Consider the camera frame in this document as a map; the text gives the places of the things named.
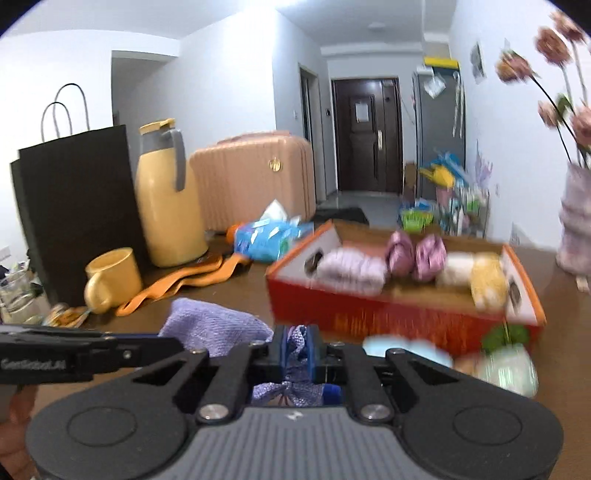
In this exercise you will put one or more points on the grey refrigerator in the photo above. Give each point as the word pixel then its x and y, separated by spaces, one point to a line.
pixel 438 129

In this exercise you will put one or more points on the brown cardboard box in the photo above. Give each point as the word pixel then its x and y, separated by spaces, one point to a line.
pixel 409 177

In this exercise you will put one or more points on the pink ribbed vase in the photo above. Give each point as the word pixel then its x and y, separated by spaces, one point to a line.
pixel 575 221

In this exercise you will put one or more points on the blue and yellow bags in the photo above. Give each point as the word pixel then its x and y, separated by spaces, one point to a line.
pixel 441 175

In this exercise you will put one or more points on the white wall socket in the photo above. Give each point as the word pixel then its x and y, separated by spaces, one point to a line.
pixel 515 234

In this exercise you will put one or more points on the snack packet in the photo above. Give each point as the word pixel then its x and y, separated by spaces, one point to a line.
pixel 69 316

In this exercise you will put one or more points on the red cardboard box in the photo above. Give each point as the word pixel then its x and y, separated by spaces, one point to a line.
pixel 346 318

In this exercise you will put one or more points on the purple knitted cloth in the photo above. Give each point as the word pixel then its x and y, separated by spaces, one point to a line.
pixel 207 323

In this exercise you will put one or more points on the person's left hand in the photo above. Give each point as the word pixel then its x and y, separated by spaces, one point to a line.
pixel 21 406

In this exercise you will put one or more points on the interior side door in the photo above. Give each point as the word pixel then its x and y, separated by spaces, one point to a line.
pixel 308 138

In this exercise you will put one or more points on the dried pink roses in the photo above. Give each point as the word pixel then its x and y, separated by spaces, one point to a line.
pixel 551 39

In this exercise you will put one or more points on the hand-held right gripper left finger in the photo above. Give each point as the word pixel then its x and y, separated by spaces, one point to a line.
pixel 280 350

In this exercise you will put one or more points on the yellow plush toy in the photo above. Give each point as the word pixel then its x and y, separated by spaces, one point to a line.
pixel 489 281

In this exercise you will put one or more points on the yellow thermos jug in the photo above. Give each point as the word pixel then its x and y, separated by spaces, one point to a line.
pixel 166 217

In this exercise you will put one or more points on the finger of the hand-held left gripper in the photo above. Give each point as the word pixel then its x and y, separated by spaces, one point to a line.
pixel 46 335
pixel 138 353

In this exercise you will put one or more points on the dark doormat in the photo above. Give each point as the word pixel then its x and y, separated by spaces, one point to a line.
pixel 341 216

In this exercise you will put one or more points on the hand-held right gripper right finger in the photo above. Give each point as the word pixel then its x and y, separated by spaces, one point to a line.
pixel 313 350

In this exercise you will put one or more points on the white paper notice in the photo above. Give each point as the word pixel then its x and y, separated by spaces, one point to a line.
pixel 362 113

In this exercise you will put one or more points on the orange fruit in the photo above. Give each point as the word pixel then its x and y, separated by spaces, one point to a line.
pixel 232 233

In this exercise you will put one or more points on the black paper bag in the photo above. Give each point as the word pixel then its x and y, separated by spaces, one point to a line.
pixel 78 207

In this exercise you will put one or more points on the lavender fuzzy headband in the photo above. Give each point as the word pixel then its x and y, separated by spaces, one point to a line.
pixel 351 272

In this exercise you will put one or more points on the pink suitcase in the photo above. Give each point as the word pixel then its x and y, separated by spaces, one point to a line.
pixel 249 184

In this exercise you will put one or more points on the blue tissue pack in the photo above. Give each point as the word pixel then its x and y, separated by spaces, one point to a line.
pixel 268 240

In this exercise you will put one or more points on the clear plastic bag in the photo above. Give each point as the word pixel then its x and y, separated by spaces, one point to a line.
pixel 434 86

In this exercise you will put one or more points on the light pink satin scrunchie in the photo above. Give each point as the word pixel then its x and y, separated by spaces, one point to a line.
pixel 430 258

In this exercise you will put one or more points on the white plush toy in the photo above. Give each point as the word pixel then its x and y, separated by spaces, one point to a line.
pixel 455 270

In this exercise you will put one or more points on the clear glass cup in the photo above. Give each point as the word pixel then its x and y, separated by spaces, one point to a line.
pixel 21 300

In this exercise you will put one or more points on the yellow mug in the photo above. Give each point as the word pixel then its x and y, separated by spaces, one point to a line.
pixel 115 277

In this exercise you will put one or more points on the storage rack with bottles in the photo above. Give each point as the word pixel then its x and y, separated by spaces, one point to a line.
pixel 455 207

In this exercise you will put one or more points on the light blue soft cloth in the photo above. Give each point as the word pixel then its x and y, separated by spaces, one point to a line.
pixel 406 350

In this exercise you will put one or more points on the pale green soft toy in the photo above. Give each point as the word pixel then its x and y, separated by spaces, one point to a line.
pixel 508 369

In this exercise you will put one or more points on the wall picture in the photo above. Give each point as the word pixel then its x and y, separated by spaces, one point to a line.
pixel 478 62

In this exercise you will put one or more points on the dark entrance door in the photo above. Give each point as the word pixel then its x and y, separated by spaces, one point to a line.
pixel 346 152

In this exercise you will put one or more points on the yellow box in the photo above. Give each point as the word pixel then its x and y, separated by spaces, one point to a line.
pixel 441 61

